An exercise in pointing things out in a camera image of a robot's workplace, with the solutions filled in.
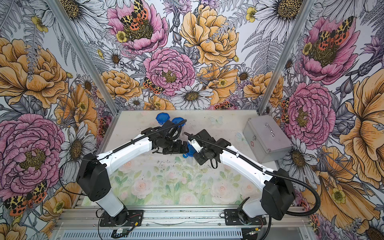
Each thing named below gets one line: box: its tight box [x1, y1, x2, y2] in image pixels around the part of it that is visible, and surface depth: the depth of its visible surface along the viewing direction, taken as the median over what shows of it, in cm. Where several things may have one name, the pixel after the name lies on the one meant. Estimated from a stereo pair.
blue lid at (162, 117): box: [155, 112, 171, 125], surface depth 101 cm
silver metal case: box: [242, 115, 294, 164], surface depth 89 cm
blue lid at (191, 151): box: [183, 141, 196, 159], surface depth 83 cm
